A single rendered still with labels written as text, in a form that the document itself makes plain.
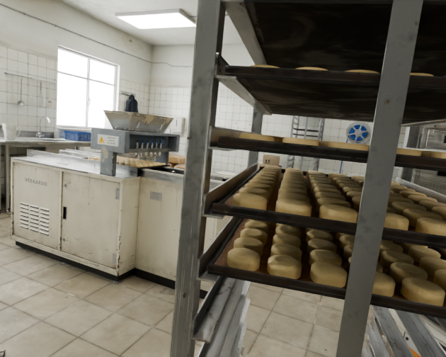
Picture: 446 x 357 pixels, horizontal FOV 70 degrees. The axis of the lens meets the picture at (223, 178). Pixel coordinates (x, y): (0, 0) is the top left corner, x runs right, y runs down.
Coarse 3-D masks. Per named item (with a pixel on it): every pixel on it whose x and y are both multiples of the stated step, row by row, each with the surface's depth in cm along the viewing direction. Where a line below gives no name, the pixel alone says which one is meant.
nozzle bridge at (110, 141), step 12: (96, 132) 237; (108, 132) 232; (120, 132) 227; (132, 132) 232; (144, 132) 245; (156, 132) 268; (96, 144) 238; (108, 144) 233; (120, 144) 228; (132, 144) 247; (168, 144) 290; (108, 156) 234; (156, 156) 298; (108, 168) 235
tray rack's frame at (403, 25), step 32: (416, 0) 35; (416, 32) 35; (384, 64) 36; (192, 96) 41; (384, 96) 37; (192, 128) 41; (384, 128) 37; (192, 160) 42; (384, 160) 37; (192, 192) 42; (384, 192) 38; (192, 224) 43; (192, 256) 44; (352, 256) 40; (192, 288) 44; (352, 288) 40; (192, 320) 45; (352, 320) 41; (192, 352) 47; (352, 352) 41
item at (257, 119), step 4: (256, 112) 99; (256, 116) 100; (260, 116) 99; (252, 120) 100; (256, 120) 100; (260, 120) 99; (252, 124) 100; (256, 124) 100; (260, 124) 100; (252, 128) 100; (256, 128) 100; (260, 128) 100; (256, 132) 100; (260, 132) 100; (248, 152) 101; (252, 152) 101; (256, 152) 101; (248, 156) 102; (252, 156) 101; (256, 156) 101; (248, 160) 102; (252, 160) 101; (256, 160) 101; (248, 164) 102; (252, 164) 102
